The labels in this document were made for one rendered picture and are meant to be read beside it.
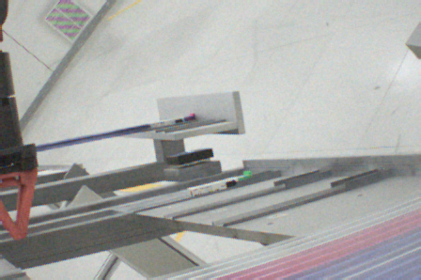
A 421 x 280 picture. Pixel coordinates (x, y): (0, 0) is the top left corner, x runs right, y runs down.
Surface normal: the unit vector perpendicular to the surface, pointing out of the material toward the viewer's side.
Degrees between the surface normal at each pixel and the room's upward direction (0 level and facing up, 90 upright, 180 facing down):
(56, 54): 90
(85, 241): 90
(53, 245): 90
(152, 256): 90
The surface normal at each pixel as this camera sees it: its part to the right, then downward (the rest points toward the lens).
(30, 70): 0.44, -0.04
